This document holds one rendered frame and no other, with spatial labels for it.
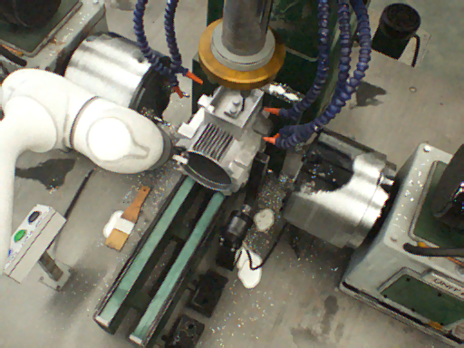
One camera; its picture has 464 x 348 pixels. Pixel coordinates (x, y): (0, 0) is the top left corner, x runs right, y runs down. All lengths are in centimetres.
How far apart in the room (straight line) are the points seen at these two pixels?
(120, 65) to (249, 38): 39
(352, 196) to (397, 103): 69
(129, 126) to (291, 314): 77
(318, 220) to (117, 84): 57
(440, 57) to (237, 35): 227
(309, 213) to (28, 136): 63
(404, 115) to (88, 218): 104
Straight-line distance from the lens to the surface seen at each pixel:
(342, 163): 115
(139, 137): 80
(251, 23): 96
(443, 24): 334
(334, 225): 117
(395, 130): 171
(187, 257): 128
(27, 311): 143
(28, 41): 134
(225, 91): 127
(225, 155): 121
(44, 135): 87
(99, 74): 127
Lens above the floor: 213
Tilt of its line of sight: 62 degrees down
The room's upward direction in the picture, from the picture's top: 9 degrees clockwise
